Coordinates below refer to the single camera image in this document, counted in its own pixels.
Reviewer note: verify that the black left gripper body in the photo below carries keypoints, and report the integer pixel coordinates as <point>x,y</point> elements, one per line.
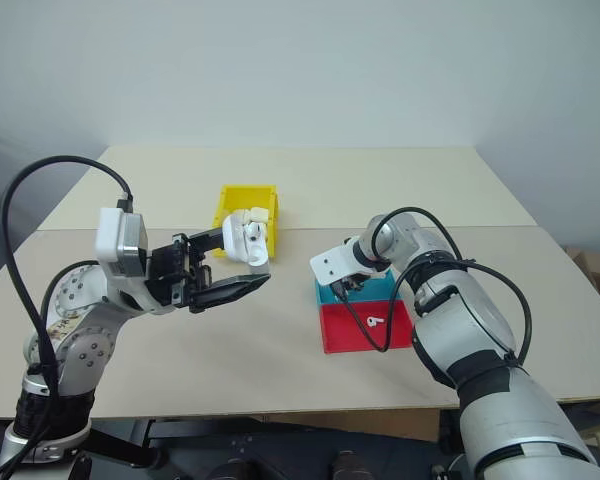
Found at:
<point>166,272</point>

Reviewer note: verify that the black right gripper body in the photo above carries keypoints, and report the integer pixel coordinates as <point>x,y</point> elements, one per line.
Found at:
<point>350,286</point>

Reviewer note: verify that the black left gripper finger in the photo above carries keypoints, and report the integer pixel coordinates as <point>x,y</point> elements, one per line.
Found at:
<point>207,240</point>
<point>225,291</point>

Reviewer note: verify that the white earbud case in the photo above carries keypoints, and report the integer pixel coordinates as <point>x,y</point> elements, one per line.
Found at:
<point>236,245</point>

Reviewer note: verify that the white earbud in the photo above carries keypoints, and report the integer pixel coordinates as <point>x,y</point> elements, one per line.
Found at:
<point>374,320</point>
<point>252,234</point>

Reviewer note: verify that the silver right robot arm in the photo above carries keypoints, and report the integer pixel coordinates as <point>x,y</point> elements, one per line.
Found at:
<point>470,340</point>

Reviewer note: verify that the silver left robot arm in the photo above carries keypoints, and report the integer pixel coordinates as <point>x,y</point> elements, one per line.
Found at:
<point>87,345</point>

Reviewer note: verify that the teal plastic bin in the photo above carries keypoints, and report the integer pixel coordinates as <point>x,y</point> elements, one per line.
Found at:
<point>377,287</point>

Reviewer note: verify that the red plastic bin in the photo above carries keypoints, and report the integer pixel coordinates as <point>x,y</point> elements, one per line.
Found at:
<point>347,327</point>

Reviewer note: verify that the yellow plastic bin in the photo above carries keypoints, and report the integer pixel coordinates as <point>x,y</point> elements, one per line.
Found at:
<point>240,197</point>

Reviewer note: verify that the dark rounded shape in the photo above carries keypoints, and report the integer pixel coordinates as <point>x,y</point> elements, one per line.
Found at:
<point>230,470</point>
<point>349,465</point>

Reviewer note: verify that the brown cardboard box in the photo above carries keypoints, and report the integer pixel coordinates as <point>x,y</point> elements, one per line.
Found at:
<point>597,275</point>

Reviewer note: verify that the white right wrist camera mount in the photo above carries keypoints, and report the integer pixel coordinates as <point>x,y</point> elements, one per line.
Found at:
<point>332,262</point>

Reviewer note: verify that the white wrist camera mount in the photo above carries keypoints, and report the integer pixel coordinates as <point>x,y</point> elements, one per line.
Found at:
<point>111,235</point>
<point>332,262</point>

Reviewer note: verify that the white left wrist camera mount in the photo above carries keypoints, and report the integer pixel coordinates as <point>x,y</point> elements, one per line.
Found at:
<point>111,235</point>

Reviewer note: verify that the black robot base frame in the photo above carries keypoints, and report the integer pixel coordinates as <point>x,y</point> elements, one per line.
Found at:
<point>205,440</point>

